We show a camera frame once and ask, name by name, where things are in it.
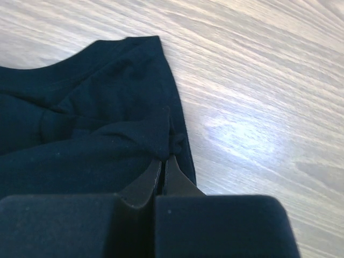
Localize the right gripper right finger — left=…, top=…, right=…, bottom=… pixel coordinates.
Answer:
left=154, top=156, right=300, bottom=257

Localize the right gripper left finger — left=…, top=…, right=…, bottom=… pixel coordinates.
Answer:
left=1, top=161, right=162, bottom=257

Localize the black t shirt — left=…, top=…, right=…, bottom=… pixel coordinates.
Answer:
left=1, top=36, right=196, bottom=197

